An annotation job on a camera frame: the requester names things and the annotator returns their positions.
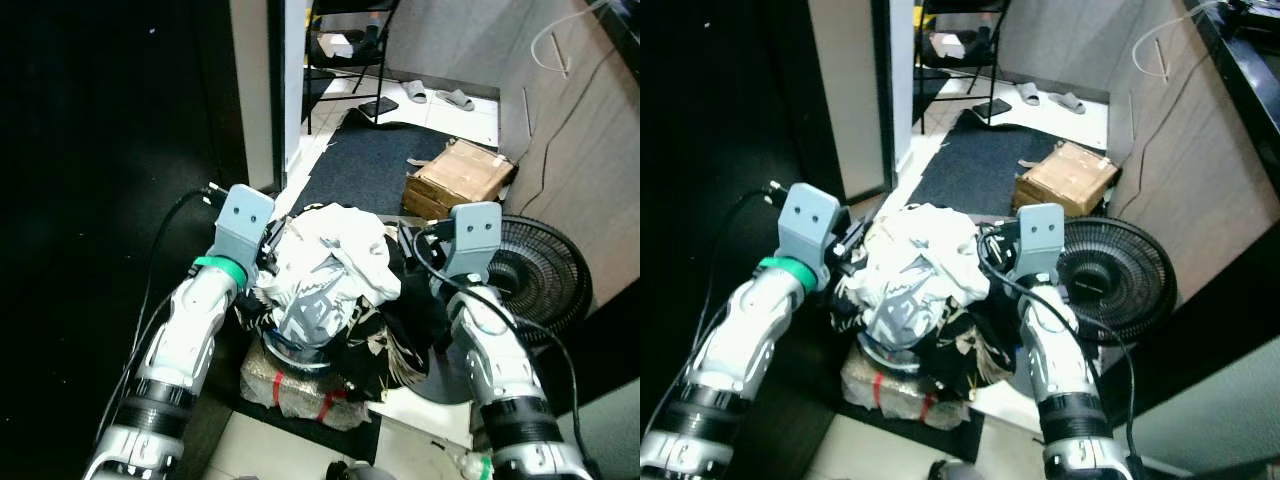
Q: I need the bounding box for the white garment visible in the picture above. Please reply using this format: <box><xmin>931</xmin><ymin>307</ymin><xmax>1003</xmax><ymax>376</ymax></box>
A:
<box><xmin>254</xmin><ymin>202</ymin><xmax>403</xmax><ymax>347</ymax></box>
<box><xmin>835</xmin><ymin>203</ymin><xmax>993</xmax><ymax>347</ymax></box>

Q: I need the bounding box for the brown cardboard box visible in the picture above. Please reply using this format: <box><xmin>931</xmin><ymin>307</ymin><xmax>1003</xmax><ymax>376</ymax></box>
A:
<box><xmin>401</xmin><ymin>137</ymin><xmax>519</xmax><ymax>222</ymax></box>
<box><xmin>1011</xmin><ymin>139</ymin><xmax>1122</xmax><ymax>219</ymax></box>

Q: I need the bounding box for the dark floor mat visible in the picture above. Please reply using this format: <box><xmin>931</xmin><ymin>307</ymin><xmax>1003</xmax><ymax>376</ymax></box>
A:
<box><xmin>288</xmin><ymin>107</ymin><xmax>463</xmax><ymax>220</ymax></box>
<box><xmin>906</xmin><ymin>109</ymin><xmax>1063</xmax><ymax>219</ymax></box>

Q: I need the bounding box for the grey round basin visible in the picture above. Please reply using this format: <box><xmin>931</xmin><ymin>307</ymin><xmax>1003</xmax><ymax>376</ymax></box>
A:
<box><xmin>858</xmin><ymin>336</ymin><xmax>931</xmax><ymax>377</ymax></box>
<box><xmin>262</xmin><ymin>336</ymin><xmax>339</xmax><ymax>379</ymax></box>

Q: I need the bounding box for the black floor fan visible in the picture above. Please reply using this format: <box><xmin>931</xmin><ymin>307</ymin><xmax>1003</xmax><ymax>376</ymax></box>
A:
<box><xmin>412</xmin><ymin>214</ymin><xmax>594</xmax><ymax>407</ymax></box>
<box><xmin>1052</xmin><ymin>215</ymin><xmax>1180</xmax><ymax>347</ymax></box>

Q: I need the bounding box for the plastic wrapped block red tape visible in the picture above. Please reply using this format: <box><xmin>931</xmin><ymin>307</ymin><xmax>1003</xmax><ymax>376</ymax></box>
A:
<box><xmin>839</xmin><ymin>344</ymin><xmax>968</xmax><ymax>433</ymax></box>
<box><xmin>239</xmin><ymin>344</ymin><xmax>368</xmax><ymax>433</ymax></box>

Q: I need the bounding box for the brown wooden cabinet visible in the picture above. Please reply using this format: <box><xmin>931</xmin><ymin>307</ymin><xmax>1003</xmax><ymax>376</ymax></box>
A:
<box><xmin>497</xmin><ymin>0</ymin><xmax>641</xmax><ymax>313</ymax></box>
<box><xmin>1106</xmin><ymin>0</ymin><xmax>1280</xmax><ymax>305</ymax></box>

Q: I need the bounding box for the thin white tube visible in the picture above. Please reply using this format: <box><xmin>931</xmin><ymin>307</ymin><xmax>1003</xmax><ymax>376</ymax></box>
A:
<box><xmin>1132</xmin><ymin>0</ymin><xmax>1227</xmax><ymax>82</ymax></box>
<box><xmin>529</xmin><ymin>0</ymin><xmax>613</xmax><ymax>80</ymax></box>

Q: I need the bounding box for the black countertop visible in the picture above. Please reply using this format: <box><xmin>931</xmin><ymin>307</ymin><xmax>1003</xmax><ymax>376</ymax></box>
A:
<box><xmin>588</xmin><ymin>0</ymin><xmax>641</xmax><ymax>83</ymax></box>
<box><xmin>1184</xmin><ymin>0</ymin><xmax>1280</xmax><ymax>173</ymax></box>

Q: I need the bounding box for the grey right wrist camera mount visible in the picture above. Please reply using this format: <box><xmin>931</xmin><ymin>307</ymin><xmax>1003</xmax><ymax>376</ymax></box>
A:
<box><xmin>438</xmin><ymin>201</ymin><xmax>504</xmax><ymax>293</ymax></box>
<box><xmin>1010</xmin><ymin>203</ymin><xmax>1068</xmax><ymax>287</ymax></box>

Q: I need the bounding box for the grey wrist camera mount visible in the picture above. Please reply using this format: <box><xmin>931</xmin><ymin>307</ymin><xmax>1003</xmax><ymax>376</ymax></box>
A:
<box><xmin>207</xmin><ymin>184</ymin><xmax>277</xmax><ymax>287</ymax></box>
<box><xmin>1010</xmin><ymin>203</ymin><xmax>1068</xmax><ymax>287</ymax></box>
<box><xmin>438</xmin><ymin>201</ymin><xmax>504</xmax><ymax>293</ymax></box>
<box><xmin>776</xmin><ymin>182</ymin><xmax>844</xmax><ymax>291</ymax></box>

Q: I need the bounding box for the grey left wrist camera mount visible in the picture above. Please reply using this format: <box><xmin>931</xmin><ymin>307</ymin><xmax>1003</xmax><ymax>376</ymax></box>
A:
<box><xmin>776</xmin><ymin>182</ymin><xmax>844</xmax><ymax>291</ymax></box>
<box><xmin>207</xmin><ymin>184</ymin><xmax>277</xmax><ymax>287</ymax></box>

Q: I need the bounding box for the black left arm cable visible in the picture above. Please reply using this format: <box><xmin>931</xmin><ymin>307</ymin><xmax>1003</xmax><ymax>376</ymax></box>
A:
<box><xmin>96</xmin><ymin>182</ymin><xmax>233</xmax><ymax>446</ymax></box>
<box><xmin>648</xmin><ymin>180</ymin><xmax>791</xmax><ymax>441</ymax></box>

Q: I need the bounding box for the grey door frame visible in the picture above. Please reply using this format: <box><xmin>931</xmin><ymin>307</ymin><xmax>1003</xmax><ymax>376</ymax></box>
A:
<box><xmin>807</xmin><ymin>0</ymin><xmax>917</xmax><ymax>203</ymax></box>
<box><xmin>229</xmin><ymin>0</ymin><xmax>313</xmax><ymax>193</ymax></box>

